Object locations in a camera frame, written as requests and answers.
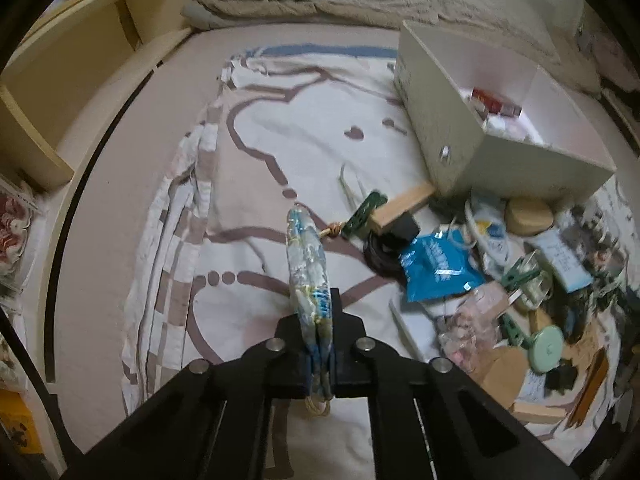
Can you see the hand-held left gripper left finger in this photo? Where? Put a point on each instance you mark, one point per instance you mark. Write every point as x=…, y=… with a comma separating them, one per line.
x=290, y=360

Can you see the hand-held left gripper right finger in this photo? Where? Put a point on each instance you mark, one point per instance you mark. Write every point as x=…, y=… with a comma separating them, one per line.
x=345, y=360

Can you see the white cardboard box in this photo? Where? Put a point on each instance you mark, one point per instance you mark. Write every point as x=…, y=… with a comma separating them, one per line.
x=450, y=125

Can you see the red cigarette box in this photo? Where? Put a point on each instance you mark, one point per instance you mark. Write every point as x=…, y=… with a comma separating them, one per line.
x=492, y=101

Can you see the white thin stick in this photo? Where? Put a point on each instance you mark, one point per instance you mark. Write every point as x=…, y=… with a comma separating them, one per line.
x=407, y=330

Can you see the clear bag of pink stones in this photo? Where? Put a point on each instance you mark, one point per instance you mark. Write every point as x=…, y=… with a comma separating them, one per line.
x=470, y=330

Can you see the bright blue packet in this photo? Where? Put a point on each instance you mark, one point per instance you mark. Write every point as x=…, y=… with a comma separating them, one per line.
x=437, y=267

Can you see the green clothespin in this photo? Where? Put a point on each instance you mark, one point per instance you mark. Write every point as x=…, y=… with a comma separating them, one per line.
x=365, y=215
x=515, y=332
x=522, y=277

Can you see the wooden block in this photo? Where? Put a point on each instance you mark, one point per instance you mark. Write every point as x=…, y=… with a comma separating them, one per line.
x=540, y=412
x=402, y=205

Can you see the kraft paper card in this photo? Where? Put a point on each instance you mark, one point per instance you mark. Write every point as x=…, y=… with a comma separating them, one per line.
x=510, y=372

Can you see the white plastic tweezers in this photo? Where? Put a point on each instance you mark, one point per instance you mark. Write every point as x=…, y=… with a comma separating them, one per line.
x=351, y=187

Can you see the mint green round disc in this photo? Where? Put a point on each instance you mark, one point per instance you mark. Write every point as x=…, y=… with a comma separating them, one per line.
x=547, y=350

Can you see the wooden oval box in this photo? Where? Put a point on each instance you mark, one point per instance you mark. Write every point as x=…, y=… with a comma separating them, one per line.
x=530, y=216

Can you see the printed cartoon blanket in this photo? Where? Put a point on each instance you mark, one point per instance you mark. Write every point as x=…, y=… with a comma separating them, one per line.
x=300, y=125

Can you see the white printed sachet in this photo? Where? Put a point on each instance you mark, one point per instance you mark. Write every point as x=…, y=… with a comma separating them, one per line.
x=560, y=260

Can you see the orange wooden stick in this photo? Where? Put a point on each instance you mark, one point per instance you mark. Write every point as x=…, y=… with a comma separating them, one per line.
x=595, y=385

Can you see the yellow packet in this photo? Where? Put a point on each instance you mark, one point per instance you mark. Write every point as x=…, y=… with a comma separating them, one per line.
x=15, y=420

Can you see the clear bag of snacks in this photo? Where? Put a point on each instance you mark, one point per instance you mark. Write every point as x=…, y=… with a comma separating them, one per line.
x=12, y=230

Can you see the wooden bedside shelf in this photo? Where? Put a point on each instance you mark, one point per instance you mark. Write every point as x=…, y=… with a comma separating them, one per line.
x=75, y=70

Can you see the beige duvet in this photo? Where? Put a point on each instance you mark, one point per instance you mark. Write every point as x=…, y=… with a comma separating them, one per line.
x=575, y=70

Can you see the pile of clothes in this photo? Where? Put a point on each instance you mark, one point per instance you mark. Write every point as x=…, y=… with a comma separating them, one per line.
x=617, y=55

